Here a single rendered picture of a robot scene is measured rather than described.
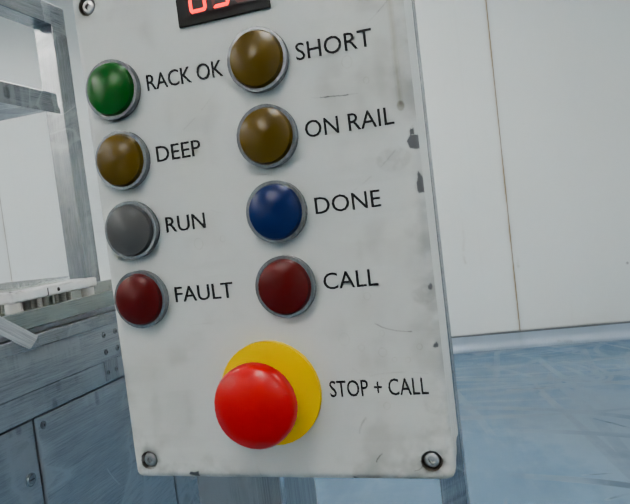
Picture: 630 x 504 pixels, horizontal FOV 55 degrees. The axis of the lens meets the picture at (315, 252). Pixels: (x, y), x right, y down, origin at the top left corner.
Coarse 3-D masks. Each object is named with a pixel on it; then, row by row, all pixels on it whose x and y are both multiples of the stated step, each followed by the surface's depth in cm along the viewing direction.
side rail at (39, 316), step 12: (72, 300) 122; (84, 300) 125; (96, 300) 128; (108, 300) 132; (24, 312) 109; (36, 312) 112; (48, 312) 115; (60, 312) 118; (72, 312) 121; (84, 312) 125; (24, 324) 109; (36, 324) 112; (0, 336) 104
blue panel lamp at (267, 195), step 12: (264, 192) 29; (276, 192) 29; (288, 192) 29; (252, 204) 29; (264, 204) 29; (276, 204) 29; (288, 204) 28; (300, 204) 29; (252, 216) 29; (264, 216) 29; (276, 216) 29; (288, 216) 28; (300, 216) 29; (264, 228) 29; (276, 228) 29; (288, 228) 29
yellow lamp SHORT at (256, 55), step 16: (256, 32) 28; (240, 48) 28; (256, 48) 28; (272, 48) 28; (240, 64) 29; (256, 64) 28; (272, 64) 28; (240, 80) 29; (256, 80) 28; (272, 80) 28
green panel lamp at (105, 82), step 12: (96, 72) 31; (108, 72) 31; (120, 72) 30; (96, 84) 31; (108, 84) 31; (120, 84) 30; (132, 84) 31; (96, 96) 31; (108, 96) 31; (120, 96) 30; (132, 96) 31; (96, 108) 31; (108, 108) 31; (120, 108) 31
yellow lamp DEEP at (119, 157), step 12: (108, 144) 31; (120, 144) 31; (132, 144) 31; (108, 156) 31; (120, 156) 31; (132, 156) 31; (108, 168) 31; (120, 168) 31; (132, 168) 31; (108, 180) 31; (120, 180) 31; (132, 180) 31
